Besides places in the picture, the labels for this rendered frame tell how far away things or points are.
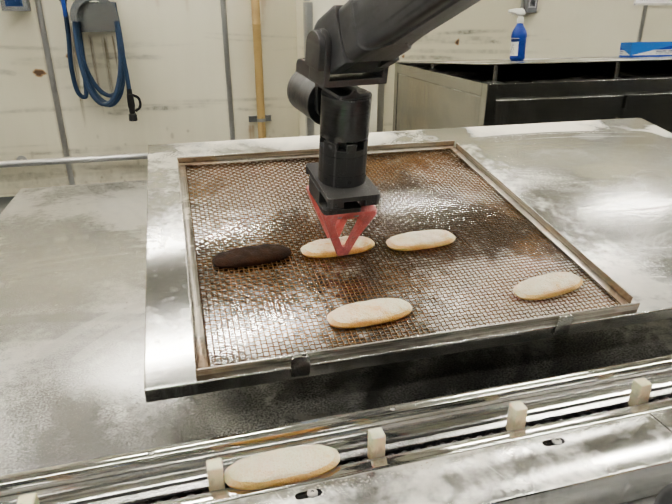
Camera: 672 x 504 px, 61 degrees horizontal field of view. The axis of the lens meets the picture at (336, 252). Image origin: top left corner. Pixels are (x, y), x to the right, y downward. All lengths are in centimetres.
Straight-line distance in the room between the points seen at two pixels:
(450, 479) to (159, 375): 28
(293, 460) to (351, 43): 39
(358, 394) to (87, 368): 32
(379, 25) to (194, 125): 362
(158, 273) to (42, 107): 352
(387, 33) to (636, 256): 49
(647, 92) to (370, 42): 233
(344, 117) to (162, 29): 348
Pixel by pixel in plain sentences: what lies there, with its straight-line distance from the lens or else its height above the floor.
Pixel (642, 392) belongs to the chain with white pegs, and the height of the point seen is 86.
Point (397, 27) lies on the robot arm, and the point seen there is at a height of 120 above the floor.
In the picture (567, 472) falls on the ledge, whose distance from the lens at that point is 53.
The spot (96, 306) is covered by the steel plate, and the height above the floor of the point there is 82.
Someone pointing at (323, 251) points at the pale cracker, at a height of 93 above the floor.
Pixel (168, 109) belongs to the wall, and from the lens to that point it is 412.
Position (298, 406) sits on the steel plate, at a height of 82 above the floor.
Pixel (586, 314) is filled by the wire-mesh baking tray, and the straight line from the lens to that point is 70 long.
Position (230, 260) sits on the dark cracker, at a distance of 71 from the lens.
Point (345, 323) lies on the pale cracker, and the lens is 61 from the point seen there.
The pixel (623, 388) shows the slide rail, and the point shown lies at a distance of 67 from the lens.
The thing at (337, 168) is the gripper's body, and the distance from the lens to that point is 66.
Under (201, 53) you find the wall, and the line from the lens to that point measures 409.
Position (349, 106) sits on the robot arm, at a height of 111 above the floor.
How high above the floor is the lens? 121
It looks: 23 degrees down
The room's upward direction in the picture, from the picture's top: straight up
